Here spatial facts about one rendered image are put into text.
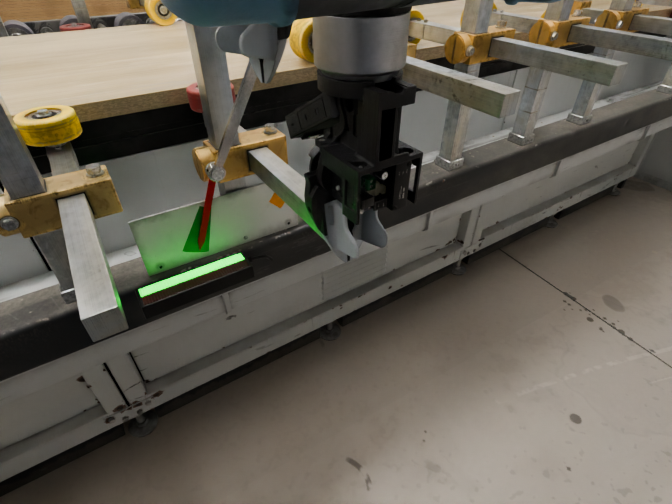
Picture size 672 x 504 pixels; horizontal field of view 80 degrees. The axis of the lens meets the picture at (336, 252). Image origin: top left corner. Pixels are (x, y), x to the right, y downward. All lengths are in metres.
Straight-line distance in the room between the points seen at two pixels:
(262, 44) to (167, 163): 0.42
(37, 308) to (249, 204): 0.33
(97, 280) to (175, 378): 0.81
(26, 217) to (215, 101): 0.27
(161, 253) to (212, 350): 0.61
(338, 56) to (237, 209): 0.39
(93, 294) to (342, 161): 0.25
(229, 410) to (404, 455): 0.52
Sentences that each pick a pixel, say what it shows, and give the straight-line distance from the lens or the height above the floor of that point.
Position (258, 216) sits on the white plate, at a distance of 0.69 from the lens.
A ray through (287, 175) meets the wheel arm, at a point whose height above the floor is 0.86.
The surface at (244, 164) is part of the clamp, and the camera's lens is 0.64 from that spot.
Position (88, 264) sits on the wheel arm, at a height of 0.86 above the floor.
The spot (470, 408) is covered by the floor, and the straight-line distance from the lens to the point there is 1.35.
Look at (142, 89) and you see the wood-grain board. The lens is 0.83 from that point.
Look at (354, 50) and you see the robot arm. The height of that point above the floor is 1.05.
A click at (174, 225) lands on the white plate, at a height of 0.78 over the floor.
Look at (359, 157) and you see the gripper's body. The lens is 0.35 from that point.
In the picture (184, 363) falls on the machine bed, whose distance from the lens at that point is 1.23.
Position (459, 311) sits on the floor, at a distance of 1.60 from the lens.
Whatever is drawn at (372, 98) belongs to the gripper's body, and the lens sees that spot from 0.33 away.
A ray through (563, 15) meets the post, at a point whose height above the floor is 0.98.
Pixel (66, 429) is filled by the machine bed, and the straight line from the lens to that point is 1.26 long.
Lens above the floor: 1.11
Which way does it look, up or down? 38 degrees down
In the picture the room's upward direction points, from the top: straight up
